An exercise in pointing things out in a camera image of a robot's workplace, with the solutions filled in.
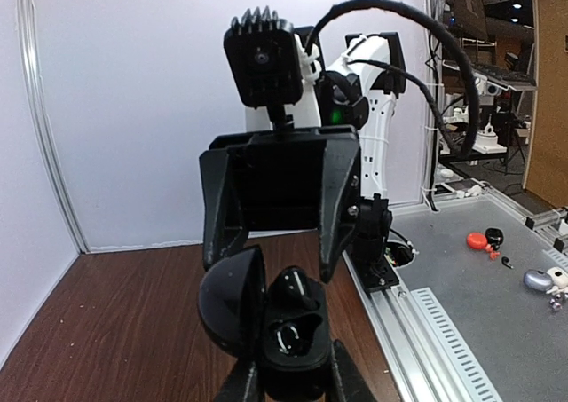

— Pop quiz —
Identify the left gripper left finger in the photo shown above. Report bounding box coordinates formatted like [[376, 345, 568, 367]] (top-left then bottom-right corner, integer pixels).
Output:
[[215, 361, 257, 402]]

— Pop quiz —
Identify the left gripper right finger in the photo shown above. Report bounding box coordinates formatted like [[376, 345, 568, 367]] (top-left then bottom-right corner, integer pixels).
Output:
[[327, 340, 376, 402]]

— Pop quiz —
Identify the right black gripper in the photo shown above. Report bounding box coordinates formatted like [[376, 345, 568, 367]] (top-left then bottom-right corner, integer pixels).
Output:
[[199, 125, 360, 283]]

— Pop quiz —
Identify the black earbud charging case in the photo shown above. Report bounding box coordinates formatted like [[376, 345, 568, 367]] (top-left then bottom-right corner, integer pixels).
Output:
[[198, 246, 331, 372]]

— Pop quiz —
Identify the black earbud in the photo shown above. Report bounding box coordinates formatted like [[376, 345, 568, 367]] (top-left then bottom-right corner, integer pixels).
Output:
[[269, 266, 320, 311], [501, 256, 514, 269]]

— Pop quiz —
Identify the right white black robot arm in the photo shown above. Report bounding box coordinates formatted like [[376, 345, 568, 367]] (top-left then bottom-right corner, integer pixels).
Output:
[[200, 25, 406, 282]]

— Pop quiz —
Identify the red round case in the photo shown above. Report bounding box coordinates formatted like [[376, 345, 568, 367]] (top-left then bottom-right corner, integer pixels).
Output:
[[466, 233, 489, 250]]

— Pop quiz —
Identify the black case on floor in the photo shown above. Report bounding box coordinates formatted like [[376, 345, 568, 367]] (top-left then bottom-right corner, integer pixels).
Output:
[[485, 227, 504, 249]]

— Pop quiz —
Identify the silver grey earbud case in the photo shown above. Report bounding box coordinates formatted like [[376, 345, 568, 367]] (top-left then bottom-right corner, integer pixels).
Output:
[[523, 269, 554, 293]]

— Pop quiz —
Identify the black earbud on floor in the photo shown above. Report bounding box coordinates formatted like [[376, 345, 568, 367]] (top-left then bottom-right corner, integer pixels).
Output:
[[501, 256, 514, 269]]

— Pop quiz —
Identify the front aluminium rail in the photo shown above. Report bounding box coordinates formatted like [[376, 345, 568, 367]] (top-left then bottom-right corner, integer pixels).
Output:
[[361, 189, 567, 401]]

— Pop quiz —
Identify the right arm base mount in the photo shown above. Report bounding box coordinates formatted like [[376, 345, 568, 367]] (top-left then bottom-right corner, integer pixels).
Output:
[[350, 228, 418, 295]]

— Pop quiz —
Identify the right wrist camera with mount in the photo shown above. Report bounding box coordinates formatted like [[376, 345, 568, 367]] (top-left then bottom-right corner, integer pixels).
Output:
[[223, 7, 322, 132]]

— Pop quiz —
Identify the right black camera cable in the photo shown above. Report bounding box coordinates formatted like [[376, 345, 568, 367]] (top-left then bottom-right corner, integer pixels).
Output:
[[305, 0, 483, 159]]

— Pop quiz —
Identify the left aluminium frame post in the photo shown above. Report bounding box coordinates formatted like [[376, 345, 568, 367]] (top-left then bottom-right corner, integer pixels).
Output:
[[16, 0, 91, 254]]

